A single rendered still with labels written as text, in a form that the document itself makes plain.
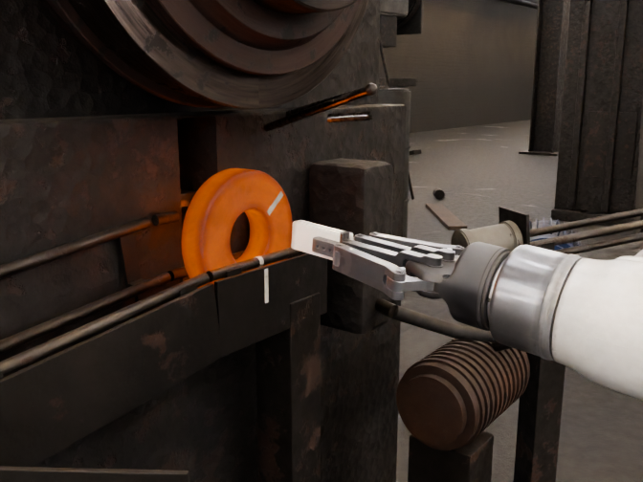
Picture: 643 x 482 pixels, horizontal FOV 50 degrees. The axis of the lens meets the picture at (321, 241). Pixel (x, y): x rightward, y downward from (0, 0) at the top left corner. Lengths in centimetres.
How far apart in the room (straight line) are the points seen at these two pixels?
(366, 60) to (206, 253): 57
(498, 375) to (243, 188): 48
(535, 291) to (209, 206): 35
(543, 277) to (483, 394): 43
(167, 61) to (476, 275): 34
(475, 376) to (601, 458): 98
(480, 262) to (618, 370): 14
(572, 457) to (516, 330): 133
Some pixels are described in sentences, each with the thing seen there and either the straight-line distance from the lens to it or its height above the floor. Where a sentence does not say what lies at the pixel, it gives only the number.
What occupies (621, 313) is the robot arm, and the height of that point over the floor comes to 74.
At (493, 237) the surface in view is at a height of 68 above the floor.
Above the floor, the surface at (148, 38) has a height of 95.
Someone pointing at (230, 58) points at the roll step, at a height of 93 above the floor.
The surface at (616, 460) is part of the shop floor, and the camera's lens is 192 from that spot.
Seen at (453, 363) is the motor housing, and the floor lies 53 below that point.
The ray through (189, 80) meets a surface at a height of 91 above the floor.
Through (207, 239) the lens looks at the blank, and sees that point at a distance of 73.
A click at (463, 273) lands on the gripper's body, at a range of 60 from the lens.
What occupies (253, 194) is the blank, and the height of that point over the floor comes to 78.
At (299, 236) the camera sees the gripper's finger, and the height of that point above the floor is 75.
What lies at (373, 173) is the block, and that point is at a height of 79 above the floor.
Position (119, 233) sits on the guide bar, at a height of 75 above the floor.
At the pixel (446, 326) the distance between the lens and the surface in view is 99.
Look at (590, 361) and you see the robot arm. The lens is 57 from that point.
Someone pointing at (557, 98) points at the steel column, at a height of 73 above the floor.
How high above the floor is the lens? 91
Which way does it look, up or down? 13 degrees down
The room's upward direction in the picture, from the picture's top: straight up
